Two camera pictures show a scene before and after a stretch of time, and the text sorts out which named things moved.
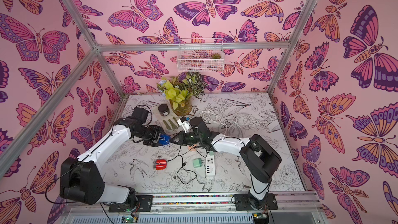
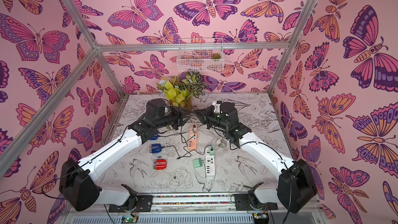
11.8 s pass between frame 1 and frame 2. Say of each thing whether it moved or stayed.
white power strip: stayed
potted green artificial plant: stayed
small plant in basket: stayed
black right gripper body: moved
